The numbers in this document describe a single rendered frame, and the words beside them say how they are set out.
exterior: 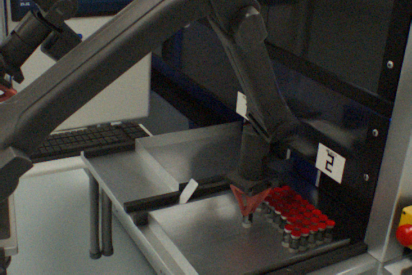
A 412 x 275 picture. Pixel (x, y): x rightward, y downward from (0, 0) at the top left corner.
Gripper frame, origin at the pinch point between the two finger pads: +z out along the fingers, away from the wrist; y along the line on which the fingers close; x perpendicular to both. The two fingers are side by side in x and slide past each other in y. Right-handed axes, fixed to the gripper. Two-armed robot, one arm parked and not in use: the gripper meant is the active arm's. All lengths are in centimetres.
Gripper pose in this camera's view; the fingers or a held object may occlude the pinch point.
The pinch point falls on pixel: (248, 210)
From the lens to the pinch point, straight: 122.4
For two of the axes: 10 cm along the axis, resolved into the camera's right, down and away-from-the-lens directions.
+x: -6.9, -3.4, 6.4
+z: -0.6, 9.1, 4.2
